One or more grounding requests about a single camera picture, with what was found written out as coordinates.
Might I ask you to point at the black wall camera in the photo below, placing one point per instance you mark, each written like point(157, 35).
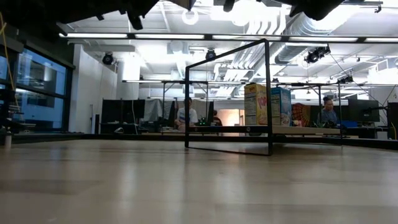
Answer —
point(108, 59)

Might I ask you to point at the black computer monitor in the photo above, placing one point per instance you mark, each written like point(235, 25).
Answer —
point(363, 110)

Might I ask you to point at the small black ceiling camera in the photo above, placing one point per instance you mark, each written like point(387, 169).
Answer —
point(345, 80)

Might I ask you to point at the black bar with strip lights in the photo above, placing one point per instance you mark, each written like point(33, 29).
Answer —
point(130, 36)

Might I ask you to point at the round white ceiling lamp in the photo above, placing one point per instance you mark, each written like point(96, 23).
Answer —
point(183, 17)

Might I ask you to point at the black ceiling camera rig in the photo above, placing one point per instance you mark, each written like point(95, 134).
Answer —
point(314, 56)

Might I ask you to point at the black desk partition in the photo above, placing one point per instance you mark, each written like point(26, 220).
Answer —
point(124, 110)

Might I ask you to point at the blue storage bin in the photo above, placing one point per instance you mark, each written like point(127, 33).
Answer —
point(345, 124)

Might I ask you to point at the wooden shelf with black frame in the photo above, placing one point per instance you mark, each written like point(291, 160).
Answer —
point(224, 129)

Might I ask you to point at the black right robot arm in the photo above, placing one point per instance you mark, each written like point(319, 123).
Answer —
point(317, 7)

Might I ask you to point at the black aluminium table frame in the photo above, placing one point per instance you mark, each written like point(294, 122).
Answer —
point(46, 137)

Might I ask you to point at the blue cereal box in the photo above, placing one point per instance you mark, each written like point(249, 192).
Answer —
point(281, 105)

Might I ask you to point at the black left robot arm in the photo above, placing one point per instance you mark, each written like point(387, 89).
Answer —
point(93, 9)

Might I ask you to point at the person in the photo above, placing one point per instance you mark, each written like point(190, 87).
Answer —
point(328, 113)
point(186, 116)
point(217, 119)

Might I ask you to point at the red orange patterned panel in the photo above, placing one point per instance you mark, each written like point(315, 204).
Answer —
point(301, 115)

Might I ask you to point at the black computer tower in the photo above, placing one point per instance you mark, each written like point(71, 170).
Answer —
point(392, 121)

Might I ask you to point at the dark framed window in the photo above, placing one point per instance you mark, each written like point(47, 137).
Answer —
point(40, 74)

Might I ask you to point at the white cylinder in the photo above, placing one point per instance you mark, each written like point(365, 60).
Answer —
point(8, 140)

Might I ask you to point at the yellow Corn Pops cereal box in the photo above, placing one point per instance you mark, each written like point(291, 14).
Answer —
point(256, 105)

